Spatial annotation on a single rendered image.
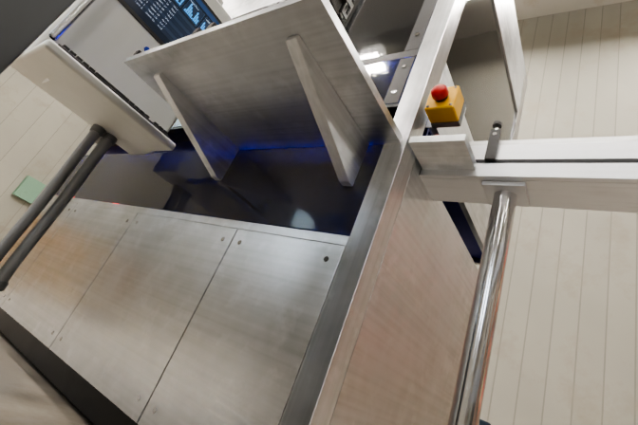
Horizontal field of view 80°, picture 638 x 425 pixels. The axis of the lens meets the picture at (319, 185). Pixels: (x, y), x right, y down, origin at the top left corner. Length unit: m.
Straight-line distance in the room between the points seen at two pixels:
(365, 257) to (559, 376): 3.54
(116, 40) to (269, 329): 1.16
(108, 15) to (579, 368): 4.16
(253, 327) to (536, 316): 3.70
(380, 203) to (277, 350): 0.37
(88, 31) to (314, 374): 1.29
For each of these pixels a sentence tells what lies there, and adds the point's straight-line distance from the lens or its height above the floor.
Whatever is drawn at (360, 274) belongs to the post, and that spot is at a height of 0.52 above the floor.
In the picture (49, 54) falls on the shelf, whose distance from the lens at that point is 1.29.
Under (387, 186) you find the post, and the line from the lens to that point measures 0.87.
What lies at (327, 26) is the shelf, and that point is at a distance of 0.75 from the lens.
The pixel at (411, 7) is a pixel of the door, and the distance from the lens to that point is 1.41.
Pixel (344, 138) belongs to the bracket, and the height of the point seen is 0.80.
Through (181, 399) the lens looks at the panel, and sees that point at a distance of 0.97.
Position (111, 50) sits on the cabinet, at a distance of 1.59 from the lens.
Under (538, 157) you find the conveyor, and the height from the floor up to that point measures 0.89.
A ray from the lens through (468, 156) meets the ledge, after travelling 0.92.
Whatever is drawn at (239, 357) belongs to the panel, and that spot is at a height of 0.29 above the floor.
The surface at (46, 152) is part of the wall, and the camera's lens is 9.81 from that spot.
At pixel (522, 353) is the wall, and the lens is 4.27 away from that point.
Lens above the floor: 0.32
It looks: 25 degrees up
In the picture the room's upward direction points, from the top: 24 degrees clockwise
